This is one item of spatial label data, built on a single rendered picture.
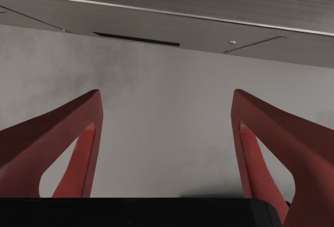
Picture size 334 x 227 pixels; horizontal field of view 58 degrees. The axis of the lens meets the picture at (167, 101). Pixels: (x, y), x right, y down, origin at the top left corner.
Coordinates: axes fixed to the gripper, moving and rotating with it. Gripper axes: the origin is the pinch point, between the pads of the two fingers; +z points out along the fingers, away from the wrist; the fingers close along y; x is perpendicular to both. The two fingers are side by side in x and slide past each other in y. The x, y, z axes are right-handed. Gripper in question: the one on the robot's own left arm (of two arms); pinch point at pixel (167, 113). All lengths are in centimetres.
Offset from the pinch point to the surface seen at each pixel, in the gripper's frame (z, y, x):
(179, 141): 78, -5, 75
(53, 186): 69, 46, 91
